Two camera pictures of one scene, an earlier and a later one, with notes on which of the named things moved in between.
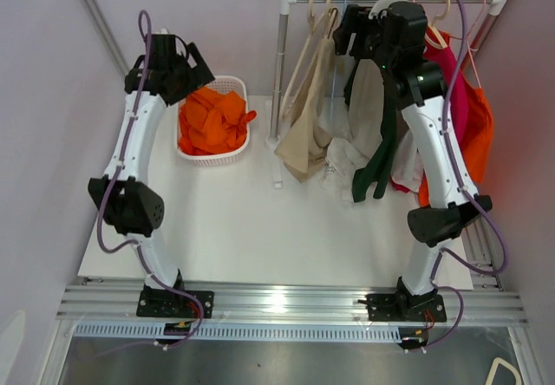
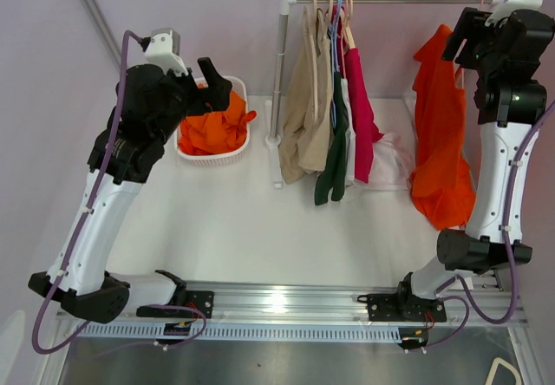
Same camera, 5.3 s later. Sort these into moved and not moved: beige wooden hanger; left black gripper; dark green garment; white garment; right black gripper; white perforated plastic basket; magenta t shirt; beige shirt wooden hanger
Moved: dark green garment; magenta t shirt; beige wooden hanger; right black gripper; left black gripper; white garment
Not moved: white perforated plastic basket; beige shirt wooden hanger
